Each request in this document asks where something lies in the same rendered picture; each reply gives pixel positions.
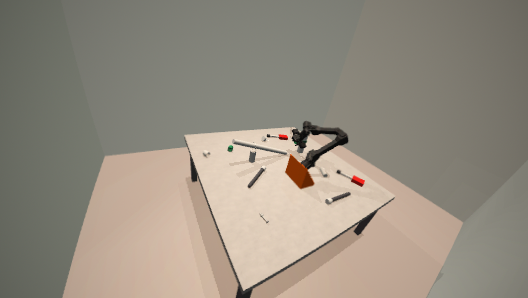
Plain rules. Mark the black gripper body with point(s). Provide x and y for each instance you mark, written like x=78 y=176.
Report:
x=301 y=144

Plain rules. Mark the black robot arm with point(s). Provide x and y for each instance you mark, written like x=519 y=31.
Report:
x=314 y=155

